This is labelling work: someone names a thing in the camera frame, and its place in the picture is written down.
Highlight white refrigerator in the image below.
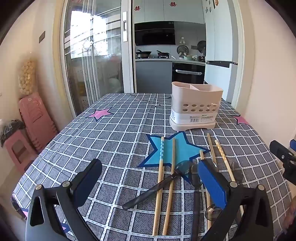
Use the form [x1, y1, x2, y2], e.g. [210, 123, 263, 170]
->
[205, 0, 240, 103]

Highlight person's dark clothing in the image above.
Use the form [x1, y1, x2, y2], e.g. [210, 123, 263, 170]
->
[283, 195, 296, 241]

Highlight grey checked star tablecloth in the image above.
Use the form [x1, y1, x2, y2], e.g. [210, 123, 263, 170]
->
[11, 93, 293, 241]

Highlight white upper kitchen cabinets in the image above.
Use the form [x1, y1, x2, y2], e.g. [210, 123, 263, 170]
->
[133, 0, 205, 24]

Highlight black range hood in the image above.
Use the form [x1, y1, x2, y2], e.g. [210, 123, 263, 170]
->
[134, 22, 175, 45]

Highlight pink plastic stool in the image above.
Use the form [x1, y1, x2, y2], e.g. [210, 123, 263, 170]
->
[5, 132, 38, 173]

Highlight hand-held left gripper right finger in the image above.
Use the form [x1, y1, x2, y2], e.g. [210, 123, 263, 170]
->
[198, 159, 274, 241]

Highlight beige plastic utensil holder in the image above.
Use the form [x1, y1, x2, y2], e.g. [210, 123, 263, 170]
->
[169, 81, 223, 131]

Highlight grey kitchen base cabinet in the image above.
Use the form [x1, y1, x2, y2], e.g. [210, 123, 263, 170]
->
[135, 59, 173, 93]

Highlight black built-in oven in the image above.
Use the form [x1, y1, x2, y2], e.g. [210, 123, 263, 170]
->
[172, 62, 206, 85]

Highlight blue patterned bamboo chopstick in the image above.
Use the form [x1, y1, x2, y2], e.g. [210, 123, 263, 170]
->
[152, 137, 165, 236]

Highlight sliding glass door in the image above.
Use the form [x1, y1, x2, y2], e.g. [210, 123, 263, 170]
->
[61, 0, 134, 117]

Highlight white patterned bamboo chopstick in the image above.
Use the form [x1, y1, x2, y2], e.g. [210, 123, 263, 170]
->
[214, 139, 244, 219]

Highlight stack of pink plastic stools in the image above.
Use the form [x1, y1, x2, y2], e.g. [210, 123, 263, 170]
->
[18, 91, 58, 153]

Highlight black plastic bag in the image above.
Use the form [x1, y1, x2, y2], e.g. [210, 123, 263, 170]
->
[0, 119, 26, 147]

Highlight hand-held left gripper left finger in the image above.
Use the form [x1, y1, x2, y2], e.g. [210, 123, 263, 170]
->
[25, 159, 103, 241]

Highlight bag of yellow balls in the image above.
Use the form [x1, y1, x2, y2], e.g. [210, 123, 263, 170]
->
[17, 59, 37, 95]

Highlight plain bamboo chopstick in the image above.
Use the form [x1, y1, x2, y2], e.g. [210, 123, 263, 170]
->
[199, 150, 213, 230]
[206, 133, 218, 164]
[162, 138, 176, 235]

